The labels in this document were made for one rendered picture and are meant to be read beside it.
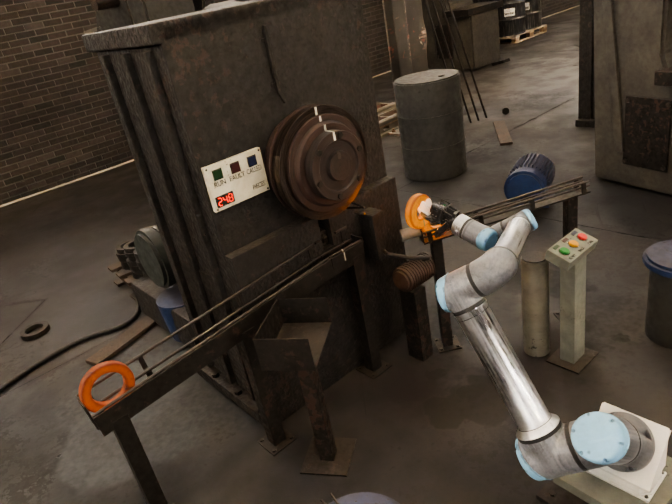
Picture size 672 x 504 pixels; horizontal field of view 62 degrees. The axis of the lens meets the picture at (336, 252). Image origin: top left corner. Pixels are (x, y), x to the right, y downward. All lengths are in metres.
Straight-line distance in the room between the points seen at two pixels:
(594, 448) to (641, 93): 3.04
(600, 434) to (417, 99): 3.58
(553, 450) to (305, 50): 1.74
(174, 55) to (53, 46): 6.09
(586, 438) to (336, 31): 1.81
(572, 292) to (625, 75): 2.25
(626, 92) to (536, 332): 2.27
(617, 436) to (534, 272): 0.96
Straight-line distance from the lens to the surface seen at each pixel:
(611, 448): 1.91
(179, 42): 2.14
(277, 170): 2.21
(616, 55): 4.55
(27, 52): 8.09
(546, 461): 1.99
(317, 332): 2.15
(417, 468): 2.41
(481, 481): 2.35
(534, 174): 4.22
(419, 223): 2.45
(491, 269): 1.80
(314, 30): 2.47
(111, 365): 2.09
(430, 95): 4.93
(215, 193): 2.20
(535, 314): 2.75
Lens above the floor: 1.78
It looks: 26 degrees down
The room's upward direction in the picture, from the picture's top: 11 degrees counter-clockwise
